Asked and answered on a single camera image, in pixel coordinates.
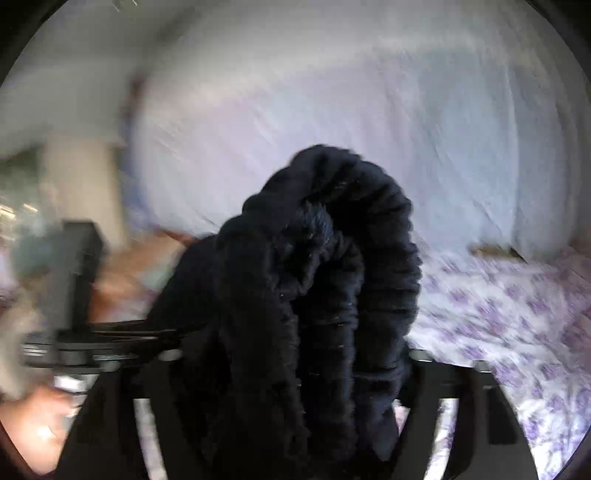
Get person's left hand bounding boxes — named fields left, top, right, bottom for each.
left=0, top=385, right=84, bottom=476

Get cream cabinet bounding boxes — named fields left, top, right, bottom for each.
left=41, top=131, right=127, bottom=259

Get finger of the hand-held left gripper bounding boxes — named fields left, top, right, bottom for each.
left=90, top=318, right=185, bottom=363

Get navy pants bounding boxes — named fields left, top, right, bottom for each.
left=147, top=144, right=424, bottom=480

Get purple floral bedsheet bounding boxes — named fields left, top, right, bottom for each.
left=134, top=244, right=591, bottom=480

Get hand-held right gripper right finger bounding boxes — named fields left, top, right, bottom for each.
left=392, top=348, right=539, bottom=480

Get small brown object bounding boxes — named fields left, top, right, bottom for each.
left=468, top=243, right=529, bottom=264

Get plain lavender sheet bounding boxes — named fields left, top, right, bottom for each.
left=124, top=28, right=583, bottom=259

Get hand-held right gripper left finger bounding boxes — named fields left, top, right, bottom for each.
left=55, top=362, right=195, bottom=480

